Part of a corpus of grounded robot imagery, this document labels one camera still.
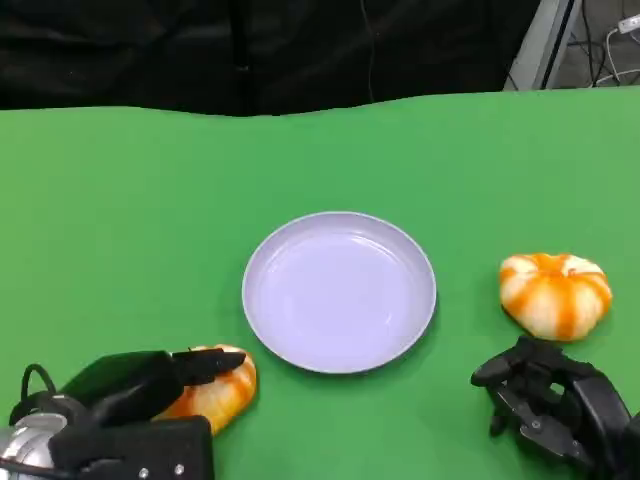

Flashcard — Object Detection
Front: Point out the black floor cable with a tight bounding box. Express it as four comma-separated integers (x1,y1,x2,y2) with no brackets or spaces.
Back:
567,0,640,87

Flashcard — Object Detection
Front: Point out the white cable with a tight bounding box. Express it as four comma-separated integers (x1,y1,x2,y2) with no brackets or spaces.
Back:
605,27,640,85

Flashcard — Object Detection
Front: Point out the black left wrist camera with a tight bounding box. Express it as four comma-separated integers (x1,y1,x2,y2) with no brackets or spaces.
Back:
49,415,215,480

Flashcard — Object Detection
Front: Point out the lilac plate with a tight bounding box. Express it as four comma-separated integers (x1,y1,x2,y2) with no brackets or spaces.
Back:
241,210,439,375

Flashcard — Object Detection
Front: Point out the orange and white bread roll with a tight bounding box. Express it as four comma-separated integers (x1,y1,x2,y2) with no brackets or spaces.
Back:
149,343,259,437
498,252,614,342

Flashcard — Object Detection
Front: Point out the grey metal frame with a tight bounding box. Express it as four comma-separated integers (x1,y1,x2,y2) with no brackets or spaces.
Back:
502,0,586,91

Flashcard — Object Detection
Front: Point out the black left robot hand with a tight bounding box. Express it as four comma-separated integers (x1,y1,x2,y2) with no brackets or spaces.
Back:
59,349,248,429

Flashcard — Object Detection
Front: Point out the green table cloth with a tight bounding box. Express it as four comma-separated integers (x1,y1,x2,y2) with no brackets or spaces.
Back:
0,84,640,480

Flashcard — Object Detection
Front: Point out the black backdrop curtain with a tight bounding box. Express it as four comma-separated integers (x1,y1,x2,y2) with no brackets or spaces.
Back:
0,0,544,117

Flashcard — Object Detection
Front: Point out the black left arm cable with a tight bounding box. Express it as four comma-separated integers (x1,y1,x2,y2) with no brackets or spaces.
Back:
8,363,60,426

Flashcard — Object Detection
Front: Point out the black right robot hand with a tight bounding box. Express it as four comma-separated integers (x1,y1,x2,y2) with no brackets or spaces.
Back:
470,334,633,480

